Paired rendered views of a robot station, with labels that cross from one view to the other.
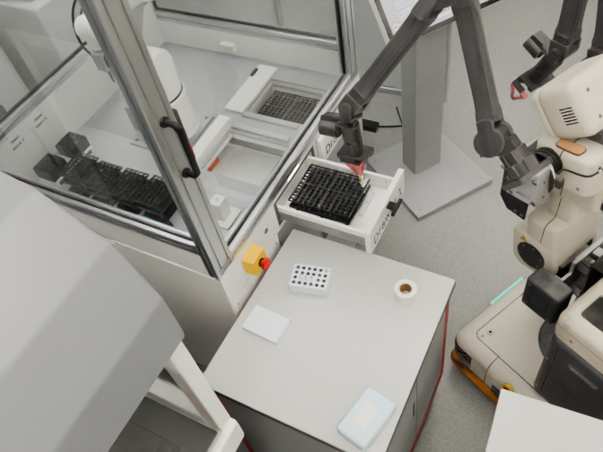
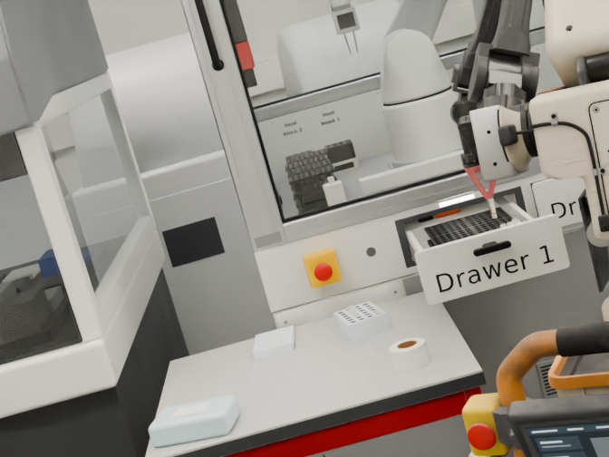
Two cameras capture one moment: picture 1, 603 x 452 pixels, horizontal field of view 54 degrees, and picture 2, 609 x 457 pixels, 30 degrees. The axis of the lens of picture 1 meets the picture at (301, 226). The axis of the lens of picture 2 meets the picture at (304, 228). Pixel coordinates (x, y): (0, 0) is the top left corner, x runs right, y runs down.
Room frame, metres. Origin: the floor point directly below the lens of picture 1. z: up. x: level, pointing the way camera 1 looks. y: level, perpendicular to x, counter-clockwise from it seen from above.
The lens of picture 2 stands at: (-0.35, -1.82, 1.47)
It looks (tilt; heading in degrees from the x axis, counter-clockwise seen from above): 11 degrees down; 54
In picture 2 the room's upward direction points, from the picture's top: 16 degrees counter-clockwise
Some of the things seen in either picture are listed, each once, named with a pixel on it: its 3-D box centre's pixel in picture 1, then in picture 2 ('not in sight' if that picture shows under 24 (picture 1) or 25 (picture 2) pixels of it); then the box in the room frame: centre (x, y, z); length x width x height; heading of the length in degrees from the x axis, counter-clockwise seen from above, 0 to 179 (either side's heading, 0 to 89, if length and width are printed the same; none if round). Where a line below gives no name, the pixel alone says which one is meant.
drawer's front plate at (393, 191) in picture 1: (385, 210); (492, 259); (1.21, -0.28, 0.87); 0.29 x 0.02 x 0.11; 143
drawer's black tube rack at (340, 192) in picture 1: (329, 195); (474, 240); (1.33, -0.12, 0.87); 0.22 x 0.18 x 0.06; 53
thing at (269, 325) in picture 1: (266, 324); (274, 341); (0.96, 0.18, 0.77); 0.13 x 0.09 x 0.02; 50
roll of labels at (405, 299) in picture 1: (406, 291); (409, 354); (0.95, -0.27, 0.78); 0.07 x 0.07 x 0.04
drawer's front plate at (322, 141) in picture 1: (336, 126); (600, 190); (1.65, -0.21, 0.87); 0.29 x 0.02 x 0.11; 143
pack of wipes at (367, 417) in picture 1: (366, 418); (194, 420); (0.59, -0.05, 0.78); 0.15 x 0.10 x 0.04; 129
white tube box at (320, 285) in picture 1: (310, 279); (361, 321); (1.07, 0.01, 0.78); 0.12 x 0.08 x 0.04; 65
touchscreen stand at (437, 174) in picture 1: (428, 98); not in sight; (2.10, -0.71, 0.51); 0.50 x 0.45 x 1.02; 17
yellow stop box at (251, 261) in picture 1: (255, 260); (322, 267); (1.13, 0.17, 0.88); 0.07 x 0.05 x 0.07; 143
